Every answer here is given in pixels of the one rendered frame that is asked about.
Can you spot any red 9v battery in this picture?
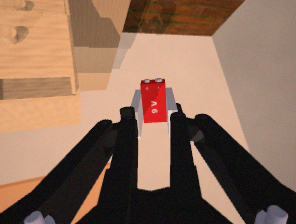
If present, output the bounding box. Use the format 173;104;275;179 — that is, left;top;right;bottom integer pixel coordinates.
140;78;167;123

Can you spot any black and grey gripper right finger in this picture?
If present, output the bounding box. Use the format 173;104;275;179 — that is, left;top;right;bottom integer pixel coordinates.
166;87;296;224

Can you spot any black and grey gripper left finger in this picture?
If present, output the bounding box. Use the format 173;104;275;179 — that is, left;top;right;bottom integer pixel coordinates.
0;89;143;224

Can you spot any light wooden drawer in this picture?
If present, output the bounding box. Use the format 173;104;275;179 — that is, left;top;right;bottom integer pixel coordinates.
0;0;65;14
0;9;76;100

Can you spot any small wooden chest of drawers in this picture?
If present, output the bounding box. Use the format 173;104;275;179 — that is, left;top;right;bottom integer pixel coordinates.
0;0;81;133

